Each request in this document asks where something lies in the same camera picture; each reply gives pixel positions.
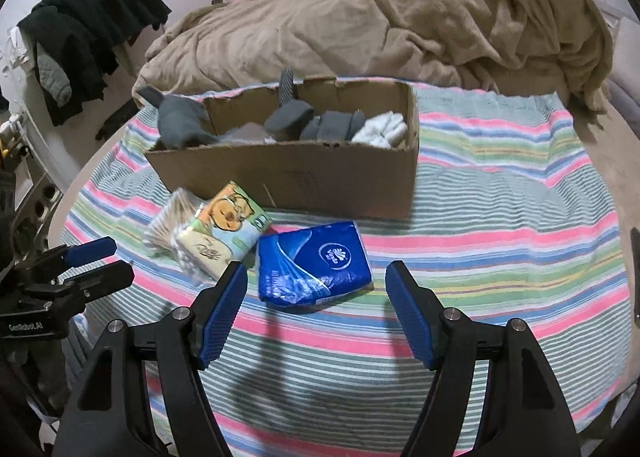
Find pile of black clothes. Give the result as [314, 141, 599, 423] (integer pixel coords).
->
[17, 0, 173, 128]

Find bear print tissue packet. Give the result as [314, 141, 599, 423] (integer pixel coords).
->
[202, 180, 271, 258]

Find grey sock pair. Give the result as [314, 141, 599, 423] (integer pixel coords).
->
[300, 109, 366, 142]

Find white sock pair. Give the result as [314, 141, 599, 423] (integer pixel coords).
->
[350, 114, 407, 150]

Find brown blanket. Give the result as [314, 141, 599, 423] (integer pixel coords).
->
[132, 0, 615, 112]

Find cream tissue packet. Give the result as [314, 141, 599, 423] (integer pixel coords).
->
[175, 224, 236, 281]

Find beige sock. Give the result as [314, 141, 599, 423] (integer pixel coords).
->
[217, 122, 276, 145]

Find ribbed grey sock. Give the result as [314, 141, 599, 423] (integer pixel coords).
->
[277, 69, 297, 106]

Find grey quilted garment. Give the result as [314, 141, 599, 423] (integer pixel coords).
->
[37, 49, 73, 108]

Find dark grey rolled sock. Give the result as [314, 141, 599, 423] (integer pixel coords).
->
[264, 101, 315, 142]

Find cardboard box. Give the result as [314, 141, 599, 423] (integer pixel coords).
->
[145, 76, 420, 220]

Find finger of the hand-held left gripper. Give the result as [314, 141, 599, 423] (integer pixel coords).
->
[59, 259, 135, 307]
[47, 237, 119, 270]

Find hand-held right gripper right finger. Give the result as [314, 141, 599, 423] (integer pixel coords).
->
[385, 260, 583, 457]

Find cotton swab bag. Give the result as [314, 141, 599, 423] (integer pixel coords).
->
[144, 189, 208, 283]

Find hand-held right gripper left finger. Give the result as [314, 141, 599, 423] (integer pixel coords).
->
[52, 261, 249, 457]

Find blue tissue packet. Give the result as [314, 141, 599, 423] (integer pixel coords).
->
[256, 220, 375, 309]

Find striped blanket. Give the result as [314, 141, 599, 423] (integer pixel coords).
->
[60, 82, 633, 457]

